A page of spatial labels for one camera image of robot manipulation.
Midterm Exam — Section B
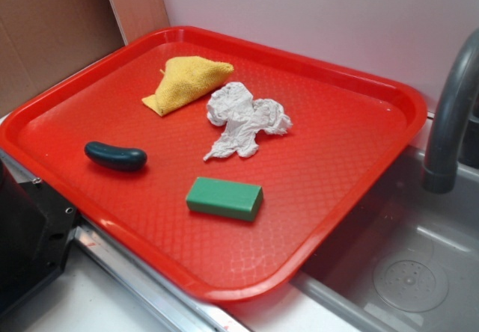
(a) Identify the yellow cloth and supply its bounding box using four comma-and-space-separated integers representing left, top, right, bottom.
141, 56, 234, 117

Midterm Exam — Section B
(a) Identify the red plastic tray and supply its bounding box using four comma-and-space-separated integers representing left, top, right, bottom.
1, 27, 427, 302

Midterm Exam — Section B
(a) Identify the crumpled white paper towel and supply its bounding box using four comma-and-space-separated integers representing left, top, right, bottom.
203, 82, 293, 161

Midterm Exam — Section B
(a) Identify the green rectangular block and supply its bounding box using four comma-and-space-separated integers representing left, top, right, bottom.
186, 177, 263, 222

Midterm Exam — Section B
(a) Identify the dark green toy cucumber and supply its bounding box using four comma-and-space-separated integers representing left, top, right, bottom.
84, 141, 147, 172

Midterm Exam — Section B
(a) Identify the grey plastic sink basin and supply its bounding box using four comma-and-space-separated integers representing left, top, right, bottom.
292, 147, 478, 331

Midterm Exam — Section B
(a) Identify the brown cardboard panel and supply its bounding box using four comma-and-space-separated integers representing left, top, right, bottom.
1, 0, 169, 115

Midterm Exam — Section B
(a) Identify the grey curved faucet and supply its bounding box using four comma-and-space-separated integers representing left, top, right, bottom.
421, 30, 478, 194

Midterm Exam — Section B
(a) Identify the silver metal rail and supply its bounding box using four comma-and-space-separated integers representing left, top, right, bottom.
0, 148, 248, 332

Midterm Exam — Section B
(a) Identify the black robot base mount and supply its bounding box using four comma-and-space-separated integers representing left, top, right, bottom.
1, 164, 78, 316

